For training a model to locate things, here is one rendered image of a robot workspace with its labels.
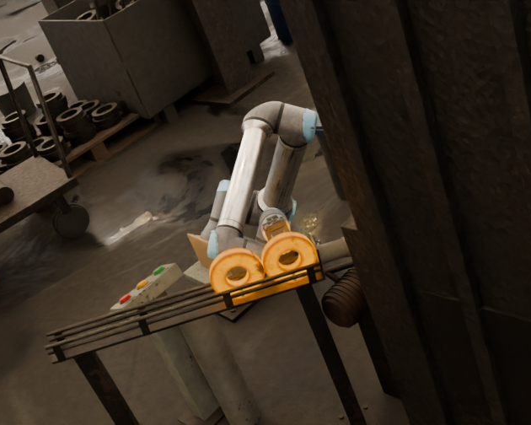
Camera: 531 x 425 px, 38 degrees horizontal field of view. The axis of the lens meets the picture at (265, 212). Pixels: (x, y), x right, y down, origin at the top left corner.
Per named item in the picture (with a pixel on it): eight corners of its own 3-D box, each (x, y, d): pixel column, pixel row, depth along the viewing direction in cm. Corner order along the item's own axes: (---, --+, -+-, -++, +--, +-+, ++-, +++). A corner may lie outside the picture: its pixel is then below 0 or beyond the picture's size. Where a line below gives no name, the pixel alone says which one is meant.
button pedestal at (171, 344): (245, 394, 287) (181, 264, 256) (200, 441, 275) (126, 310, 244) (217, 380, 298) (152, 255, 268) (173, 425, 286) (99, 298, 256)
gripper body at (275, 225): (261, 228, 230) (259, 220, 242) (272, 255, 231) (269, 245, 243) (286, 218, 230) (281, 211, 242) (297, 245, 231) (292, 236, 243)
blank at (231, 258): (257, 246, 217) (255, 240, 220) (203, 262, 216) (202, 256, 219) (270, 290, 224) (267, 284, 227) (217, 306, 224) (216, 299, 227)
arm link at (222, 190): (211, 214, 344) (221, 175, 343) (249, 224, 344) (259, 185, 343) (208, 217, 329) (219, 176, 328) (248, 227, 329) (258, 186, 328)
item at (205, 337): (268, 411, 276) (215, 300, 250) (245, 435, 270) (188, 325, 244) (245, 400, 284) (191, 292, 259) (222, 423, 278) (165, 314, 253)
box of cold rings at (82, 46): (203, 45, 650) (162, -57, 607) (278, 49, 582) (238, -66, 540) (87, 121, 592) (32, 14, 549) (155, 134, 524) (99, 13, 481)
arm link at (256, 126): (251, 87, 283) (205, 247, 248) (285, 96, 283) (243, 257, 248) (248, 106, 293) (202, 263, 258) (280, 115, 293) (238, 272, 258)
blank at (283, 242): (310, 229, 218) (308, 224, 220) (257, 246, 217) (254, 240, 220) (321, 274, 225) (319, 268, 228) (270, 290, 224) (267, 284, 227)
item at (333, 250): (352, 260, 223) (349, 243, 220) (323, 269, 223) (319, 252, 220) (346, 250, 228) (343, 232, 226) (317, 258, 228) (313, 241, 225)
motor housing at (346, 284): (429, 381, 262) (388, 257, 235) (391, 427, 251) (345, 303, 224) (398, 369, 271) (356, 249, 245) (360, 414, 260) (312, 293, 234)
